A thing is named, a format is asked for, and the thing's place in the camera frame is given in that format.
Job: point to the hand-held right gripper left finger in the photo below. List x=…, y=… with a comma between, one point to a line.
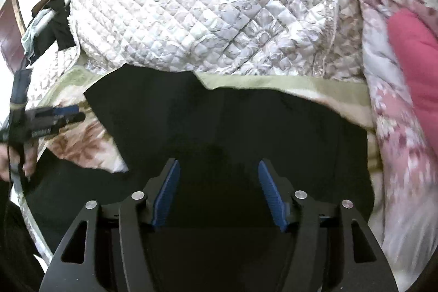
x=167, y=196

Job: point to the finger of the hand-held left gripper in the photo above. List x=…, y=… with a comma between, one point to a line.
x=63, y=110
x=61, y=125

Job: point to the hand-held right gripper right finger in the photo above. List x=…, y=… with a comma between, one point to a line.
x=272, y=196

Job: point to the black pants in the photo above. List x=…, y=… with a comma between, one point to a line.
x=222, y=124

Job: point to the person's left hand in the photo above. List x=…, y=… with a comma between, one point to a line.
x=30, y=158

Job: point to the plush floral blanket green border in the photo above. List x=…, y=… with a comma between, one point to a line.
x=99, y=141

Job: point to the dark red wooden door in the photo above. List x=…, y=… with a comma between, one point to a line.
x=10, y=32

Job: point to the light blue hanging cloth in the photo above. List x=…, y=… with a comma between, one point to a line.
x=34, y=32

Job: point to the black hanging garment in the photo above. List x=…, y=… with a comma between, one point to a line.
x=58, y=28

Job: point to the pink floral comforter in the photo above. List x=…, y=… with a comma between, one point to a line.
x=393, y=141

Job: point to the plain pink cloth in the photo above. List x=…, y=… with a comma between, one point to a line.
x=421, y=66

